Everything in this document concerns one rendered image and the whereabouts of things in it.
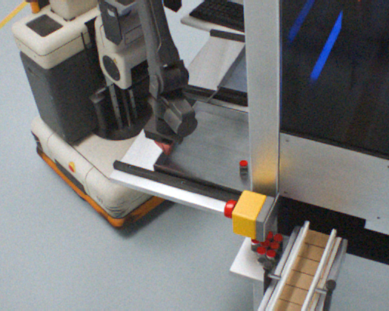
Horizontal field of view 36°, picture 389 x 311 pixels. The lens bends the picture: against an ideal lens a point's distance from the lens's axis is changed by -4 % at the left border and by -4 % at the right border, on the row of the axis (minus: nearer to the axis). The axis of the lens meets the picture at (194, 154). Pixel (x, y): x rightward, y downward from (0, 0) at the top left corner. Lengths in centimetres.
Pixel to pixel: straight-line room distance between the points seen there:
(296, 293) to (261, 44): 52
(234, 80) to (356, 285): 71
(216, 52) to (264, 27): 90
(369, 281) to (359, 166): 39
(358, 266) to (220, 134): 52
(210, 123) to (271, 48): 66
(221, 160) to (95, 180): 95
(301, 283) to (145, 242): 134
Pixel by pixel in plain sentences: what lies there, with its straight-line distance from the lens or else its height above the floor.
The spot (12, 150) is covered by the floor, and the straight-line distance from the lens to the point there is 311.
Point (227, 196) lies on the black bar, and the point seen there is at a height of 90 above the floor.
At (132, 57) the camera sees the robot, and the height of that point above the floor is 79.
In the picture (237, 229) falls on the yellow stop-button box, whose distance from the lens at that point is 133.
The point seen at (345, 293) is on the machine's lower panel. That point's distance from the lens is 157.
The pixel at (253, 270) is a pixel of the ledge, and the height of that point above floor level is 88.
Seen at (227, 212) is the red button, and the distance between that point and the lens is 133.
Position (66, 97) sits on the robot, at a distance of 244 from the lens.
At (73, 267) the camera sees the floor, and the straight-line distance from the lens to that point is 256.
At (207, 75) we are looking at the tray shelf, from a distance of 186.
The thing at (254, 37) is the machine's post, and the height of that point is 142.
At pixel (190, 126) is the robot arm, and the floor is 107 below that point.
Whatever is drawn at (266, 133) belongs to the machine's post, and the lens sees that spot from 122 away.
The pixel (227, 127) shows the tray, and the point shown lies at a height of 88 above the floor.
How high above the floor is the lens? 204
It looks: 46 degrees down
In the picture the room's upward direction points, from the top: 7 degrees counter-clockwise
